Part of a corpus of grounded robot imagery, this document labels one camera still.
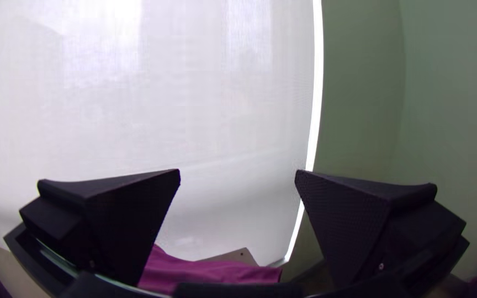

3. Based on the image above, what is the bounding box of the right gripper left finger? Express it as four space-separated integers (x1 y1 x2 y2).
19 168 181 287

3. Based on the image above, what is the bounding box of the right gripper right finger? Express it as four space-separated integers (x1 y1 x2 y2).
294 169 467 289

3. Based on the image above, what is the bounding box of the maroon t-shirt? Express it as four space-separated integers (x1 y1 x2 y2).
137 244 283 295

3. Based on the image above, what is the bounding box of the white curtain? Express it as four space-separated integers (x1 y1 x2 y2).
0 0 324 268

